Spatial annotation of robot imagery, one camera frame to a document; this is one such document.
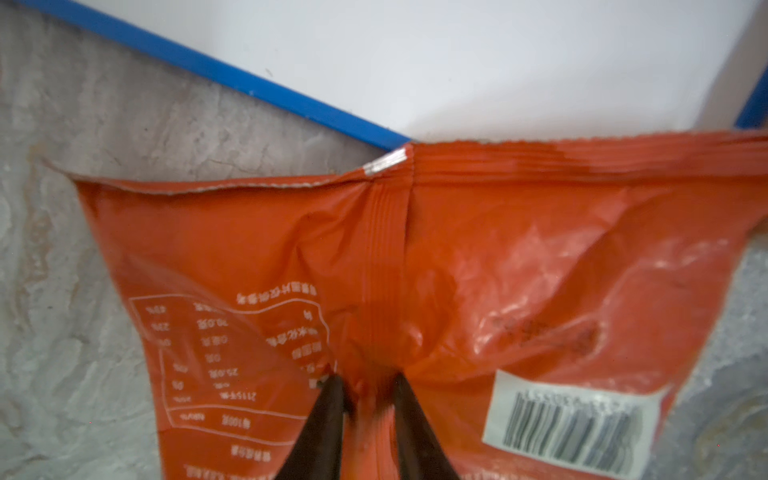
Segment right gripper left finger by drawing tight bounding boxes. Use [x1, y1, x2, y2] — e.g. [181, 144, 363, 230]
[275, 375, 345, 480]

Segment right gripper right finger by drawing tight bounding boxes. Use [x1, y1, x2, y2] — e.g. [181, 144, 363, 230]
[393, 373, 460, 480]

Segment red chips bag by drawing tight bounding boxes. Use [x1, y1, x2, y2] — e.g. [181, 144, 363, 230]
[72, 130, 767, 479]

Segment blue framed whiteboard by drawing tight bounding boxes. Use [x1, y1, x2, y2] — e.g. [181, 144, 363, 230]
[33, 1, 767, 150]

